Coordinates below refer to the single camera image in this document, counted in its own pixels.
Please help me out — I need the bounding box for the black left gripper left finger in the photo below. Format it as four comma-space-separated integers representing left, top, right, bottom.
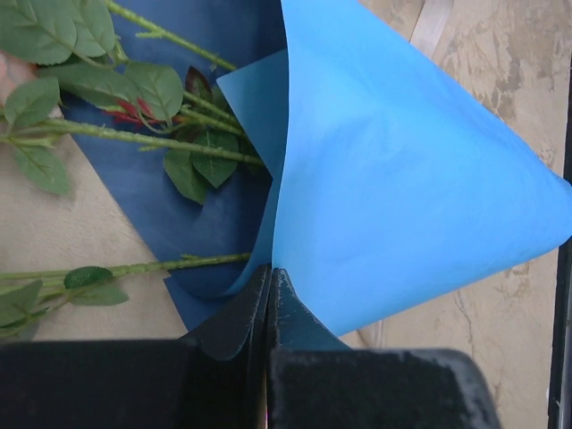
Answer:
1, 265, 272, 428

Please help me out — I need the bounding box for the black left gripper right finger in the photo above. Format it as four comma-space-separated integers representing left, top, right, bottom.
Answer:
267, 269, 501, 428

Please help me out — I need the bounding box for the blue wrapping paper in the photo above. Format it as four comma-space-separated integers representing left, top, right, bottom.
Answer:
76, 1, 571, 335

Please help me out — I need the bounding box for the beige ribbon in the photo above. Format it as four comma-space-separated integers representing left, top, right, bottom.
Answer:
409, 0, 454, 56

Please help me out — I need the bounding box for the pink artificial flower bouquet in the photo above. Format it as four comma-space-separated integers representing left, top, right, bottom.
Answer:
1, 1, 284, 341

